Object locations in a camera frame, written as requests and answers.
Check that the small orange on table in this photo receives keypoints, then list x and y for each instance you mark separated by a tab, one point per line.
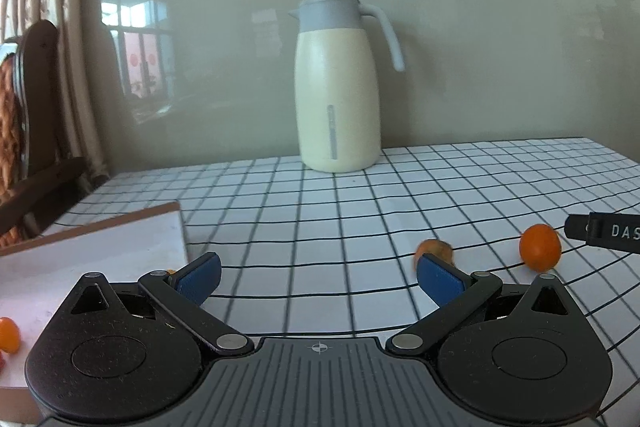
540	248

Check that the white checkered tablecloth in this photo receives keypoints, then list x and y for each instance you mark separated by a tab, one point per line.
318	267

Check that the white tray with brown rim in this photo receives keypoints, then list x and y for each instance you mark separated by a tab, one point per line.
37	275

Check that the cream thermos jug grey lid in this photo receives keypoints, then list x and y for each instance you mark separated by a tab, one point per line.
337	105

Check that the orange in tray corner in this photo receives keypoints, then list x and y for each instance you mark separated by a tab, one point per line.
10	336

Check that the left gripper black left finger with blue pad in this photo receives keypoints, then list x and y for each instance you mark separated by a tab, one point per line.
181	294

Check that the dark wooden sofa frame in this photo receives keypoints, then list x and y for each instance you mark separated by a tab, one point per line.
50	176

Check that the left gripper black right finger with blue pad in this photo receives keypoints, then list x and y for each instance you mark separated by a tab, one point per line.
458	297

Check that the orange fruit with brown side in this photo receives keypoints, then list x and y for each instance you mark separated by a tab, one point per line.
435	247

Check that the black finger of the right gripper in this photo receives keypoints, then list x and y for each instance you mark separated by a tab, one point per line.
617	231

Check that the orange tufted sofa back cushion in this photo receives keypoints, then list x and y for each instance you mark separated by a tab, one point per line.
10	127

